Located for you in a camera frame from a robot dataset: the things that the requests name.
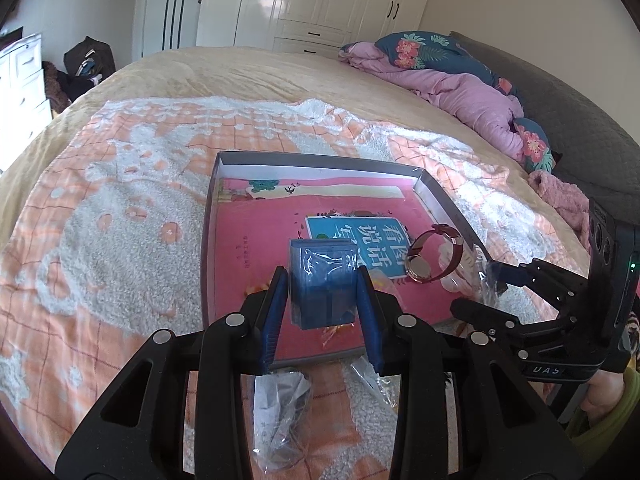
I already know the blue transparent plastic box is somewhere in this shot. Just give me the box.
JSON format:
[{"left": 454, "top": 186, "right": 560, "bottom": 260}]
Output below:
[{"left": 290, "top": 238, "right": 358, "bottom": 330}]

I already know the red strap wristwatch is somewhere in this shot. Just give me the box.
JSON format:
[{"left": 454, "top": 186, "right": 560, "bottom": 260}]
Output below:
[{"left": 404, "top": 223, "right": 464, "bottom": 284}]

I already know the small bag of metal clips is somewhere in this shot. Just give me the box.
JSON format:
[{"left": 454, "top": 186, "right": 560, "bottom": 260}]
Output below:
[{"left": 252, "top": 370, "right": 312, "bottom": 474}]

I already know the white bedroom door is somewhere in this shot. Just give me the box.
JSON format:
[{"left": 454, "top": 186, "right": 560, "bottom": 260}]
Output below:
[{"left": 132, "top": 0, "right": 202, "bottom": 61}]

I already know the right hand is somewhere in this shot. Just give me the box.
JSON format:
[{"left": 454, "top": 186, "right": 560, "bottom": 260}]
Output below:
[{"left": 580, "top": 370, "right": 625, "bottom": 426}]

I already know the pink children's book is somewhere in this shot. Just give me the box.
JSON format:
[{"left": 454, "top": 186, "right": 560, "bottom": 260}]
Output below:
[{"left": 211, "top": 176, "right": 464, "bottom": 356}]

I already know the green right sleeve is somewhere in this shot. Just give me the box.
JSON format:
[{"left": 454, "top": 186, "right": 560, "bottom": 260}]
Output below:
[{"left": 566, "top": 366, "right": 639, "bottom": 471}]

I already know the grey headboard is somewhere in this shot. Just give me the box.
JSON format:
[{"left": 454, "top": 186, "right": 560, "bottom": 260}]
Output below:
[{"left": 450, "top": 32, "right": 640, "bottom": 224}]

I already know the grey shallow cardboard box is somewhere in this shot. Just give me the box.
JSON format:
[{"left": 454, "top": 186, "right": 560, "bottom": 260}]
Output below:
[{"left": 199, "top": 149, "right": 494, "bottom": 371}]

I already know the pink quilt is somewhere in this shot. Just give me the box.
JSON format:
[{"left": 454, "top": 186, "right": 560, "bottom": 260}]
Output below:
[{"left": 338, "top": 39, "right": 589, "bottom": 247}]

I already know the orange white fleece blanket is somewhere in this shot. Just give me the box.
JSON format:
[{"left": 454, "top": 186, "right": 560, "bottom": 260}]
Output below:
[{"left": 1, "top": 96, "right": 589, "bottom": 466}]

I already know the beige bed sheet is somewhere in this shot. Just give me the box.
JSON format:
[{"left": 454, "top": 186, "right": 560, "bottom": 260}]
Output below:
[{"left": 1, "top": 47, "right": 589, "bottom": 266}]

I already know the floral dark blue pillow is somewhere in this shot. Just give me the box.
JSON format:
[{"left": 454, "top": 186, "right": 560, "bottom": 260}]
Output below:
[{"left": 375, "top": 30, "right": 555, "bottom": 172}]

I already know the white wardrobe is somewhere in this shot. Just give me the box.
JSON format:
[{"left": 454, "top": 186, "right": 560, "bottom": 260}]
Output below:
[{"left": 196, "top": 0, "right": 427, "bottom": 58}]

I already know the black bag on floor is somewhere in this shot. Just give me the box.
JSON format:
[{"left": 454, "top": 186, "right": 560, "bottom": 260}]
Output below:
[{"left": 41, "top": 36, "right": 116, "bottom": 114}]

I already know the white drawer dresser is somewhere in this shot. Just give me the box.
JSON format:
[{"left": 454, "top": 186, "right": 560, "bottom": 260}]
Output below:
[{"left": 0, "top": 34, "right": 52, "bottom": 172}]

